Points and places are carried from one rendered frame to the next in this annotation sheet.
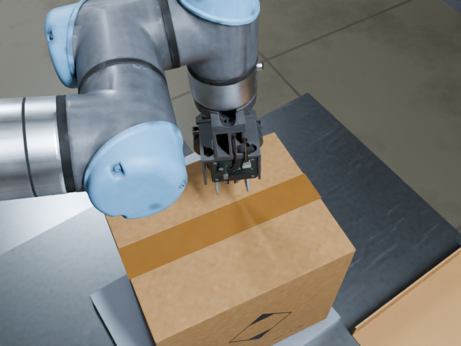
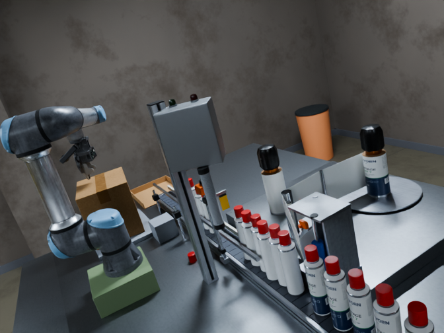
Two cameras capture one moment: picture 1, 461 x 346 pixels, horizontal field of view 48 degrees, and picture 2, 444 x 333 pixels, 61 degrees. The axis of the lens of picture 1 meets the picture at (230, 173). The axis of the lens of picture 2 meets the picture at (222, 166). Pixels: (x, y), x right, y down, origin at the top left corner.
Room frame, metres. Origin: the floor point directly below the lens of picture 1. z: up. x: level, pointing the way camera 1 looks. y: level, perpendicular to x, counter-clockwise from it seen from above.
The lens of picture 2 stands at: (-0.55, 1.66, 1.65)
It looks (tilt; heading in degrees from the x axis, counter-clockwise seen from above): 19 degrees down; 281
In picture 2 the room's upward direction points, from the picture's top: 15 degrees counter-clockwise
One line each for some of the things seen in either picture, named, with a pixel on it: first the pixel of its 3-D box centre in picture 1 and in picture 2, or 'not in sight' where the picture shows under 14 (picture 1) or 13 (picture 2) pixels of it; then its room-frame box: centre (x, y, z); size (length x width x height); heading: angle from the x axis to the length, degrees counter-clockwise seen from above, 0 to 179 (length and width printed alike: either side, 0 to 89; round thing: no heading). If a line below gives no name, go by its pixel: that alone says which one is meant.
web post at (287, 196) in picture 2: not in sight; (291, 214); (-0.52, 0.41, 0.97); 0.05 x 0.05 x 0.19
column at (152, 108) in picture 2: not in sight; (185, 198); (-0.19, 0.52, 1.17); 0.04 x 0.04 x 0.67; 35
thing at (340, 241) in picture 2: not in sight; (324, 246); (-0.60, 0.70, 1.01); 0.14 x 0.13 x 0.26; 125
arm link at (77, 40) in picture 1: (115, 50); not in sight; (0.36, 0.10, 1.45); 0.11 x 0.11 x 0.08; 14
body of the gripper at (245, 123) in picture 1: (227, 128); (82, 150); (0.40, 0.00, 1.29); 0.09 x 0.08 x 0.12; 5
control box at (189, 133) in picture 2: not in sight; (191, 134); (-0.27, 0.54, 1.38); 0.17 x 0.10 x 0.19; 0
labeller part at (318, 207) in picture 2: not in sight; (318, 206); (-0.60, 0.70, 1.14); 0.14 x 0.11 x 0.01; 125
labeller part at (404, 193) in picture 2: not in sight; (378, 193); (-0.87, 0.21, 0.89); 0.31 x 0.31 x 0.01
